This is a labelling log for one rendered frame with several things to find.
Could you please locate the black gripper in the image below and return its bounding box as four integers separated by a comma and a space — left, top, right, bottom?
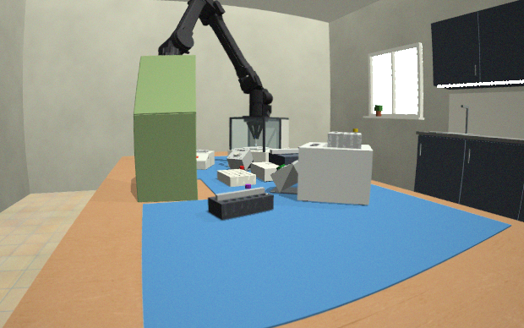
243, 103, 269, 117

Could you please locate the blue bench mat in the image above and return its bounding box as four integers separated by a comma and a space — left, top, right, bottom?
142, 177, 511, 328

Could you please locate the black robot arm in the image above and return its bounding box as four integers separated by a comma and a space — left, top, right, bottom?
158, 0, 273, 116

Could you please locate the white block with rows of round holes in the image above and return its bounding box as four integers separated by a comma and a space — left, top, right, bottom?
197, 150, 215, 170

